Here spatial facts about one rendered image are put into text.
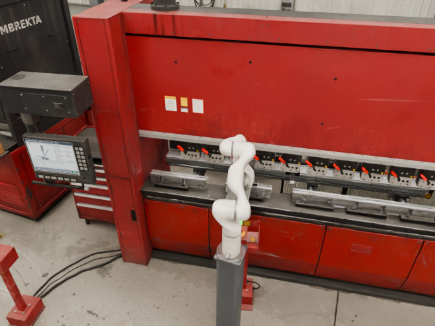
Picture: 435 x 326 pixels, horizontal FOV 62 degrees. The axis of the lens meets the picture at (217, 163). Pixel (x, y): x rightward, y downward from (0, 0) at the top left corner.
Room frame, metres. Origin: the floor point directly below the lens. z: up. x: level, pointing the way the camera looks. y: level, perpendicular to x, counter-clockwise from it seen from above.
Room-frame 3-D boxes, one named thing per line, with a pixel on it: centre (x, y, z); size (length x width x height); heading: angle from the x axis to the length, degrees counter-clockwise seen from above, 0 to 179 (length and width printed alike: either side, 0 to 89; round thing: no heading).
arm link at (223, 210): (1.66, -0.06, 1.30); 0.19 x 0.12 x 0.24; 83
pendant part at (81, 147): (2.14, 1.08, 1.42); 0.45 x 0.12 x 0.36; 80
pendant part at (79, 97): (2.23, 1.12, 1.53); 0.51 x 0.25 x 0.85; 80
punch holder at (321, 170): (2.30, -0.77, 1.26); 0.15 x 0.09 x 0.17; 78
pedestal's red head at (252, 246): (2.04, -0.23, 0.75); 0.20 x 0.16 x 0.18; 84
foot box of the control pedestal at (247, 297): (2.01, -0.23, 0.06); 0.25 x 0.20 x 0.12; 174
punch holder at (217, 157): (2.47, 0.02, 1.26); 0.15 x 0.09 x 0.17; 78
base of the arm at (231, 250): (1.65, -0.09, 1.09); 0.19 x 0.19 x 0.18
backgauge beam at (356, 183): (2.64, -0.66, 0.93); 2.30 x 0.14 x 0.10; 78
